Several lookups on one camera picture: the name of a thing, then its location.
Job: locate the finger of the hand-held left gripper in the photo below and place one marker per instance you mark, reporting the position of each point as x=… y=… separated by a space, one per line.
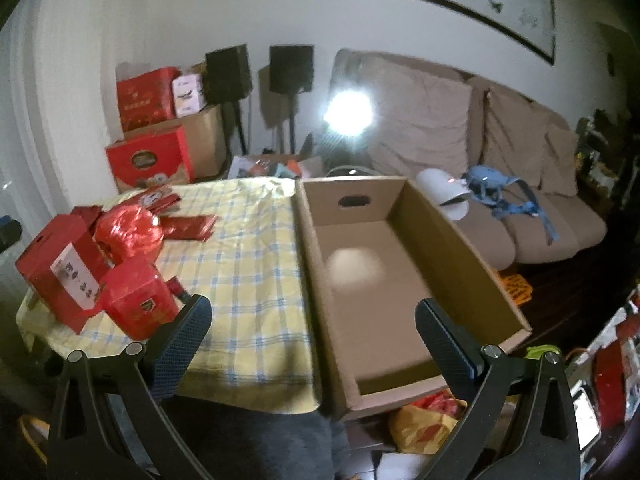
x=10 y=237

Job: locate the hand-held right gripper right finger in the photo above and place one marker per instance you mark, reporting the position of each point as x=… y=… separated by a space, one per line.
x=445 y=345

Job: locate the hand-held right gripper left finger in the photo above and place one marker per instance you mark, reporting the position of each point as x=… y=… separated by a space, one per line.
x=182 y=345

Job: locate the red gift box white label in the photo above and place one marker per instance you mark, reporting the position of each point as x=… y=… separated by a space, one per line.
x=55 y=270

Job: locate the red rounded tin floral sleeve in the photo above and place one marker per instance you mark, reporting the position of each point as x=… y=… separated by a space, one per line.
x=135 y=300

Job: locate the brown cardboard box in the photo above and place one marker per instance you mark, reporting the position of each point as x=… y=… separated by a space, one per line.
x=370 y=320

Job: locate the red plastic ribbon ball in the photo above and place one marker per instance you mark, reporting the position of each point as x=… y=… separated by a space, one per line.
x=127 y=232

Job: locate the long red foil packet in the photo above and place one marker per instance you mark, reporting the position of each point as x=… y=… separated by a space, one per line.
x=190 y=227

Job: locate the orange plastic crate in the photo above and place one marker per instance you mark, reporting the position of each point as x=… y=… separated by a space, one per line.
x=517 y=290

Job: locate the yellow plaid tablecloth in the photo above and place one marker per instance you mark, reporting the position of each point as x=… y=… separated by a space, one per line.
x=250 y=280

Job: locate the green plastic container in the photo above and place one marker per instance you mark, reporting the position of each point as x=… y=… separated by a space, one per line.
x=541 y=352

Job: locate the beige sofa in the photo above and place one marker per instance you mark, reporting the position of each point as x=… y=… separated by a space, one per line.
x=480 y=240

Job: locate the white curtain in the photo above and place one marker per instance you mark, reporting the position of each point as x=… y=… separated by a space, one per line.
x=40 y=110

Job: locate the white shiny object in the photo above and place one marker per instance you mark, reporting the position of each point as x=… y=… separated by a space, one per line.
x=585 y=410

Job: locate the red chocolate box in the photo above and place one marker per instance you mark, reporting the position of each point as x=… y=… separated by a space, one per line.
x=150 y=160

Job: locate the white domed device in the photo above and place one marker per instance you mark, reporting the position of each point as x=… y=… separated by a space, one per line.
x=437 y=185

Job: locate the red glossy bag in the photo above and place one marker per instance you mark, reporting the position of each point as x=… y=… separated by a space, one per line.
x=612 y=385

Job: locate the cluttered cardboard tray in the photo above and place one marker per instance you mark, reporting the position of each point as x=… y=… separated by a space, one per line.
x=270 y=166

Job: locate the brown cardboard carton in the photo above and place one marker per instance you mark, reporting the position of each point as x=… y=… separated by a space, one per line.
x=207 y=135

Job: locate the medium beige cushion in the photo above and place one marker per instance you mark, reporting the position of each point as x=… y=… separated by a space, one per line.
x=515 y=140

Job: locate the small beige cushion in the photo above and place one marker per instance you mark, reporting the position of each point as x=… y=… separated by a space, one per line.
x=560 y=160

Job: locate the large beige cushion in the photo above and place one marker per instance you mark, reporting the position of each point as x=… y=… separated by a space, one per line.
x=420 y=125

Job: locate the small white carton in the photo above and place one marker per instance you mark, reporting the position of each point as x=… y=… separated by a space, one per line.
x=189 y=94

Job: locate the dark cluttered shelf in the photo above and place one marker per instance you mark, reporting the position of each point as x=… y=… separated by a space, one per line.
x=610 y=160

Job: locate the bright lamp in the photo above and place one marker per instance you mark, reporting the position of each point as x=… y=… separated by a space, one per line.
x=348 y=112

